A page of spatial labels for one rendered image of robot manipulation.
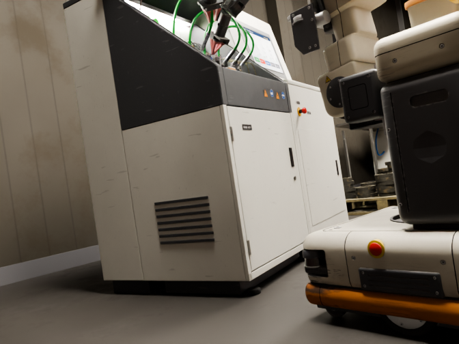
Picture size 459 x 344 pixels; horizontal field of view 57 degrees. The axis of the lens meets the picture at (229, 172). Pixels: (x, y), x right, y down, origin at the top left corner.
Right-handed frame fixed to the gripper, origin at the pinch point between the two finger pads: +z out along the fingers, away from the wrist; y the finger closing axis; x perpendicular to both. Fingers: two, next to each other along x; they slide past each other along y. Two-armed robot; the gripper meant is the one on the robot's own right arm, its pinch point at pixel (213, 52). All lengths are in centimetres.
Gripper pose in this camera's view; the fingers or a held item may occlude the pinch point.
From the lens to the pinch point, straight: 221.0
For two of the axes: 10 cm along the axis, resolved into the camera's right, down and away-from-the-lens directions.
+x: -7.1, 1.2, -7.0
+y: -6.2, -5.7, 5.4
